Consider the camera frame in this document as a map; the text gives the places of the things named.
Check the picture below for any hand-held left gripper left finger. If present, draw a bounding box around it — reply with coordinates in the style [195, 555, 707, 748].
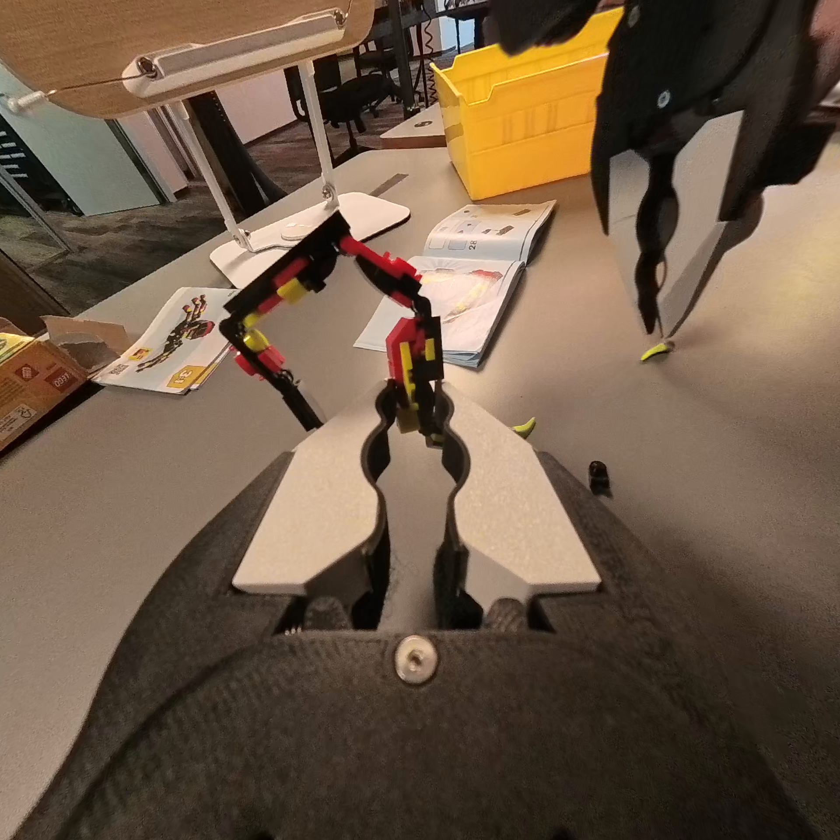
[231, 382, 396, 593]

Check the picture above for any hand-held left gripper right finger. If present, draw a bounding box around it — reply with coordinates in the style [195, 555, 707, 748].
[436, 381, 602, 601]

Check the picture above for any black red yellow lego model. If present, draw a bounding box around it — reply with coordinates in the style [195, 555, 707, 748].
[220, 213, 454, 450]

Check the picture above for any closed instruction booklet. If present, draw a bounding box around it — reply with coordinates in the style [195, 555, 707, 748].
[91, 287, 240, 396]

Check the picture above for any yellow plastic bin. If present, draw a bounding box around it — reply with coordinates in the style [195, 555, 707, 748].
[430, 7, 624, 202]

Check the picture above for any wooden board on white stand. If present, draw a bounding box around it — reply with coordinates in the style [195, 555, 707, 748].
[0, 0, 412, 290]

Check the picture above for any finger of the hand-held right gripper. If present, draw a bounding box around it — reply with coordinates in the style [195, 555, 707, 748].
[656, 110, 747, 340]
[605, 151, 659, 336]

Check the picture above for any open instruction booklet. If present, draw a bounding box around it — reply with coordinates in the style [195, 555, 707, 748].
[353, 200, 559, 368]

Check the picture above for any orange cardboard lego box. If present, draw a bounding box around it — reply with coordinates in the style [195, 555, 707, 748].
[0, 315, 130, 454]

